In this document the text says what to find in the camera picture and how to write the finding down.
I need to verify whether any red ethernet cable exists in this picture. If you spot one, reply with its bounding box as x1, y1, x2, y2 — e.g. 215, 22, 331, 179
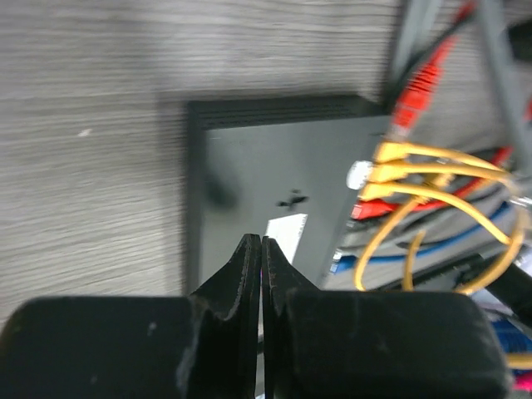
351, 0, 516, 221

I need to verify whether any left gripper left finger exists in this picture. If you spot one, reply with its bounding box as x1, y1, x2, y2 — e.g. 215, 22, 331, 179
1, 234, 261, 398

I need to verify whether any black network switch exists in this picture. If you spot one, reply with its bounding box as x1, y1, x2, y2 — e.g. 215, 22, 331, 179
185, 95, 390, 291

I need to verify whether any grey ethernet cable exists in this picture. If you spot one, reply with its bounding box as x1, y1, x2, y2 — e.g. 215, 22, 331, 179
336, 0, 532, 267

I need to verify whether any yellow ethernet cable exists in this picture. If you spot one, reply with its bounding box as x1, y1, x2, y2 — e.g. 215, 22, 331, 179
352, 140, 532, 296

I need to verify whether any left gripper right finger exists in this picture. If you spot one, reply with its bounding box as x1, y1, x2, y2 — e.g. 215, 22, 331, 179
261, 238, 513, 398

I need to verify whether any blue ethernet cable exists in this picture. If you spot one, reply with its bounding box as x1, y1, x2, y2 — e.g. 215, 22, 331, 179
328, 199, 516, 278

